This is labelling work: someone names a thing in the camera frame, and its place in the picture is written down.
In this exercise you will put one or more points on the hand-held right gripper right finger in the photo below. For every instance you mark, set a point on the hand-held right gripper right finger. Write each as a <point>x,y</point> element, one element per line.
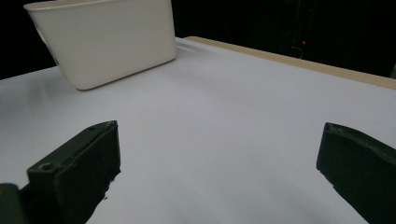
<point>361,171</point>

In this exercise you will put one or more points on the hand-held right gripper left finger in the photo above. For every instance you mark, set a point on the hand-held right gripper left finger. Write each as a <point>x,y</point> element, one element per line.
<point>77,174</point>

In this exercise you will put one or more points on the white plastic basket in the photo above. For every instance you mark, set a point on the white plastic basket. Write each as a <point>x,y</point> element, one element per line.
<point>109,43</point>

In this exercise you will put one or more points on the wooden table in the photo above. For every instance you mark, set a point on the wooden table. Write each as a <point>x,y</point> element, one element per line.
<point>311,64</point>

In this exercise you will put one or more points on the white board mat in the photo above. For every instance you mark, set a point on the white board mat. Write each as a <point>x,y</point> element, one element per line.
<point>218,124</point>

